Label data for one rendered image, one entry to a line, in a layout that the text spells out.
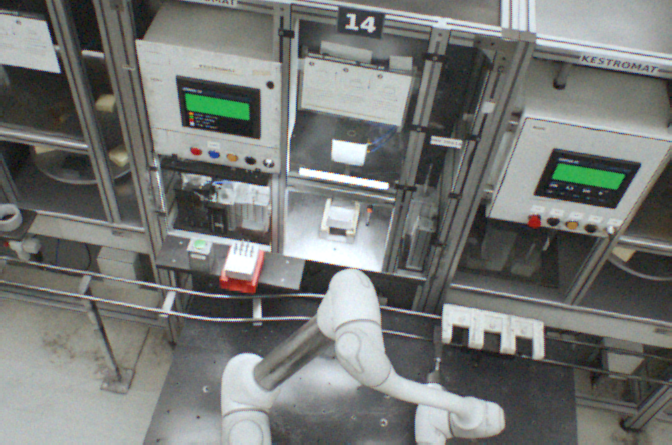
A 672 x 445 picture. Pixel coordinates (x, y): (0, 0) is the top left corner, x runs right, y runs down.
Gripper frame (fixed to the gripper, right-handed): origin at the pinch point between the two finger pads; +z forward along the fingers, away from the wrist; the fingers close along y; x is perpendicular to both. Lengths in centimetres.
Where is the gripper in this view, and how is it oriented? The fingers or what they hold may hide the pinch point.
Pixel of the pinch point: (437, 335)
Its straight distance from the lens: 261.5
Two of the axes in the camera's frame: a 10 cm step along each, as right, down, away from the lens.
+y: 0.7, -6.4, -7.6
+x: -9.8, -1.7, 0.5
